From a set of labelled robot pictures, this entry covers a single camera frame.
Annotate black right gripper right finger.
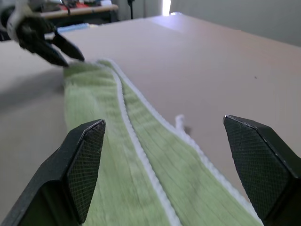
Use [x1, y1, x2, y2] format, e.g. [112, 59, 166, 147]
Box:
[222, 114, 301, 226]

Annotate black stand pole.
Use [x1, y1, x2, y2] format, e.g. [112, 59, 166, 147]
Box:
[126, 0, 135, 20]

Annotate blue foam sheet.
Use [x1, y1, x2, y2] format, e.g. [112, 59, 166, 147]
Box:
[56, 23, 91, 34]

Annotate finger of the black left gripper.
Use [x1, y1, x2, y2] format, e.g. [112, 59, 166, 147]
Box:
[51, 31, 86, 62]
[32, 40, 70, 68]

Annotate green towel with white edging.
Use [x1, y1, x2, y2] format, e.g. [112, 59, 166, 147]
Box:
[62, 58, 264, 226]

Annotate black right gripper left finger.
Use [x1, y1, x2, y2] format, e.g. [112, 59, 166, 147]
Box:
[0, 118, 106, 226]

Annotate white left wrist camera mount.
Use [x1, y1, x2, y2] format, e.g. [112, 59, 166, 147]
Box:
[5, 0, 41, 41]

